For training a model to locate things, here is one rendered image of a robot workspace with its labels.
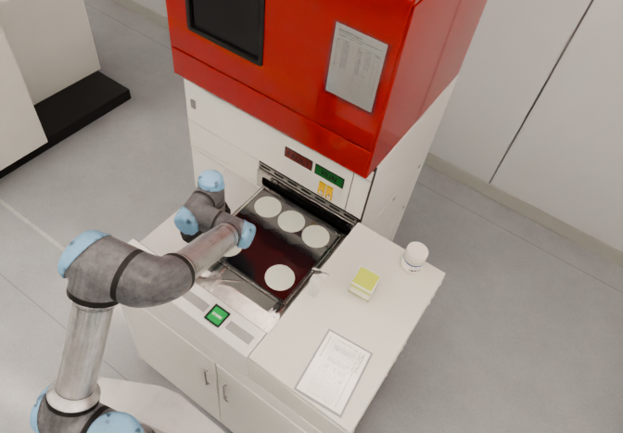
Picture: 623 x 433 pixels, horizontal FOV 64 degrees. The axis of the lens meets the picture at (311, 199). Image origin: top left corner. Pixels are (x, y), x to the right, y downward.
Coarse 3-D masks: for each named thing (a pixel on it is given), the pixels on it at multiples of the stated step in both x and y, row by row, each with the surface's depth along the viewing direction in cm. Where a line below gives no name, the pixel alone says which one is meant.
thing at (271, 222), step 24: (264, 192) 190; (240, 216) 181; (264, 240) 176; (288, 240) 177; (240, 264) 168; (264, 264) 169; (288, 264) 170; (312, 264) 171; (264, 288) 164; (288, 288) 164
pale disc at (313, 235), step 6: (306, 228) 181; (312, 228) 181; (318, 228) 181; (306, 234) 179; (312, 234) 180; (318, 234) 180; (324, 234) 180; (306, 240) 177; (312, 240) 178; (318, 240) 178; (324, 240) 178; (312, 246) 176; (318, 246) 176
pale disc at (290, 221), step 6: (288, 210) 185; (294, 210) 186; (282, 216) 183; (288, 216) 184; (294, 216) 184; (300, 216) 184; (282, 222) 182; (288, 222) 182; (294, 222) 182; (300, 222) 183; (282, 228) 180; (288, 228) 180; (294, 228) 180; (300, 228) 181
